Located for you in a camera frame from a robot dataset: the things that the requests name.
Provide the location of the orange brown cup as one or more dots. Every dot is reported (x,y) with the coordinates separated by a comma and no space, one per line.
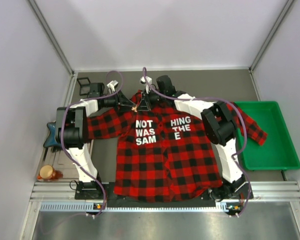
(47,172)

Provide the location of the small black brooch box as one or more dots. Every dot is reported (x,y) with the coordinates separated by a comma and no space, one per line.
(84,85)

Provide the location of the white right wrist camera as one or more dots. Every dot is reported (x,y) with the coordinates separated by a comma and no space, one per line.
(146,82)

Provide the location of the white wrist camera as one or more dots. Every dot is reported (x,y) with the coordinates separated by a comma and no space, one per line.
(112,85)
(146,82)

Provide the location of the red black plaid shirt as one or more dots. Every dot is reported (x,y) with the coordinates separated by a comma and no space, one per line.
(162,155)

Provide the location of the slotted grey cable duct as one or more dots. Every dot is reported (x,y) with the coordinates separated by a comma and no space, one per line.
(94,208)

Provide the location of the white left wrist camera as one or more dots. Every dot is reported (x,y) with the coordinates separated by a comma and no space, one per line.
(112,85)

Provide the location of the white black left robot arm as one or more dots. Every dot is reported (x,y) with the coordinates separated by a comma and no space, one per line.
(71,131)

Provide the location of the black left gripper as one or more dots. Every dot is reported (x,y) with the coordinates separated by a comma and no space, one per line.
(118,100)

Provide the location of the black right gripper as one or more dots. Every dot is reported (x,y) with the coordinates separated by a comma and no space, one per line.
(149,99)

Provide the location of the green plastic bin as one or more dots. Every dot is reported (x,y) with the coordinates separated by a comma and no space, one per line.
(270,146)

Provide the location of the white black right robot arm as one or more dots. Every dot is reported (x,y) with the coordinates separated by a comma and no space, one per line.
(219,126)

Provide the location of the small gold brooch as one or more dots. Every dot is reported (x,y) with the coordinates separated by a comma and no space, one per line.
(134,109)

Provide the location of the blue star-shaped dish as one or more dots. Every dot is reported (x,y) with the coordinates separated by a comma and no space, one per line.
(51,140)

